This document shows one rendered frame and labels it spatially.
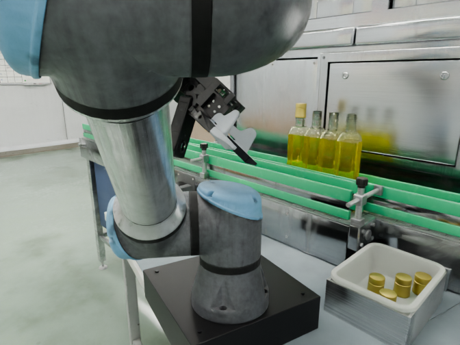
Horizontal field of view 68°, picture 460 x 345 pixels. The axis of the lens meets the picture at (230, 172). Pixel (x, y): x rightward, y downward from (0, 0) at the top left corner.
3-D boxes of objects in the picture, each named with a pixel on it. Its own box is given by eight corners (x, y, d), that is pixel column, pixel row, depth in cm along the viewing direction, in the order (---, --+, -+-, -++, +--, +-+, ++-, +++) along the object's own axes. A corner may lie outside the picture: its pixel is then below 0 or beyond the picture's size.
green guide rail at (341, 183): (363, 211, 95) (366, 184, 93) (361, 212, 94) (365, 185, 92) (96, 135, 217) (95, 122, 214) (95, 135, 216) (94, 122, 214)
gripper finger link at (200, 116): (209, 120, 56) (194, 103, 63) (202, 126, 56) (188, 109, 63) (227, 137, 58) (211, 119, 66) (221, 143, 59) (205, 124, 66)
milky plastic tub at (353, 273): (443, 300, 78) (450, 265, 76) (405, 352, 63) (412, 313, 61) (368, 270, 90) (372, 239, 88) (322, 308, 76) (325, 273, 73)
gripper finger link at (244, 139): (273, 148, 68) (240, 115, 65) (252, 169, 68) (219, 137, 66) (269, 144, 71) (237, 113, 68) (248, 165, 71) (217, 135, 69)
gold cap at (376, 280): (379, 300, 76) (381, 283, 75) (363, 293, 78) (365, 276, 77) (385, 293, 78) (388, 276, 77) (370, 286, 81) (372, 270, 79)
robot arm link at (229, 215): (268, 265, 60) (271, 192, 57) (191, 271, 58) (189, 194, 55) (254, 237, 72) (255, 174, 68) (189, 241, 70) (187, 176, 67)
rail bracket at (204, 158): (211, 179, 128) (210, 143, 124) (195, 183, 123) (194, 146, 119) (203, 176, 131) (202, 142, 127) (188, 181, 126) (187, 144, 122)
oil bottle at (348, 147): (356, 200, 104) (364, 131, 98) (347, 205, 101) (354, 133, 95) (339, 196, 108) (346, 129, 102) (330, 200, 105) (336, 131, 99)
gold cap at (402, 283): (406, 300, 76) (409, 283, 74) (389, 293, 78) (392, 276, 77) (412, 294, 78) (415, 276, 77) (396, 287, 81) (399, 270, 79)
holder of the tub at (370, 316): (448, 291, 82) (454, 262, 80) (404, 354, 64) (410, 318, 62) (377, 264, 94) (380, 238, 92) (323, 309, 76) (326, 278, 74)
